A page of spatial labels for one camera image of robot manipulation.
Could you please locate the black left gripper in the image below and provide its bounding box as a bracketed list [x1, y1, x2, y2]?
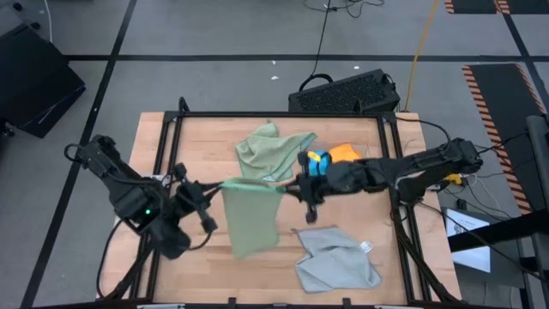
[173, 162, 224, 235]

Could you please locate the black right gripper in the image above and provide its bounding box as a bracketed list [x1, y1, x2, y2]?
[286, 150, 340, 224]

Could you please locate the blue microfiber towel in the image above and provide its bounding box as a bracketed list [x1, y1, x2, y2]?
[306, 149, 332, 178]

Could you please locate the pale green microfiber towel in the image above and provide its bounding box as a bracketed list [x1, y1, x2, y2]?
[234, 123, 318, 183]
[219, 178, 287, 261]

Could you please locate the orange microfiber towel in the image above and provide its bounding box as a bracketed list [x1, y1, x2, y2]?
[328, 143, 364, 164]

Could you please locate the grey waffle microfiber towel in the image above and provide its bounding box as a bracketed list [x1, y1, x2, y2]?
[293, 226, 383, 294]

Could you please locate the clear plastic bin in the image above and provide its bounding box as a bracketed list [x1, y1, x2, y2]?
[296, 139, 371, 181]

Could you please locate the black perforated computer case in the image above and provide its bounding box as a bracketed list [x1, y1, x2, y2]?
[287, 68, 401, 114]

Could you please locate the white printed sheet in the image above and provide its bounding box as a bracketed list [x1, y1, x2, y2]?
[444, 207, 492, 274]

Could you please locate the black metal beam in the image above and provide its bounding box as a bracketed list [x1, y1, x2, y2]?
[448, 209, 549, 253]

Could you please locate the black equipment case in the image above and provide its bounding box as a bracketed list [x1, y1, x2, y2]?
[0, 23, 87, 139]

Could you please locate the black hazard-striped floor mat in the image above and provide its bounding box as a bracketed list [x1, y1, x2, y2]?
[444, 0, 502, 15]
[500, 0, 549, 15]
[462, 63, 549, 215]

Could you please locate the black aluminium table frame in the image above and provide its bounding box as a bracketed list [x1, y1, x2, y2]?
[97, 96, 462, 306]

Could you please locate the black floor cable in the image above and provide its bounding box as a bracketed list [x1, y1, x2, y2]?
[302, 0, 385, 81]

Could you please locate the yellow power cord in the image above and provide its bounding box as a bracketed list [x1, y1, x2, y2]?
[404, 0, 441, 111]

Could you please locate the grey metal post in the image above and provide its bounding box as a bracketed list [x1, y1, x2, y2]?
[526, 114, 549, 211]

